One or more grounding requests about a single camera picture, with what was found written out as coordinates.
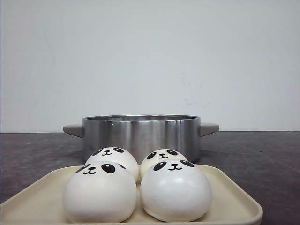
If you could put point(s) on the cream panda bun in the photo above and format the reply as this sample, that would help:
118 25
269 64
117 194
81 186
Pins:
117 155
156 157

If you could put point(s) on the white panda bun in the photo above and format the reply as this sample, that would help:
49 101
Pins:
100 192
175 190

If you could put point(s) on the stainless steel steamer pot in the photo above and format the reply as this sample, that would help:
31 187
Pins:
143 134

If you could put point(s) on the cream rectangular plastic tray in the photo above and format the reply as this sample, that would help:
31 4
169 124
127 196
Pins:
41 202

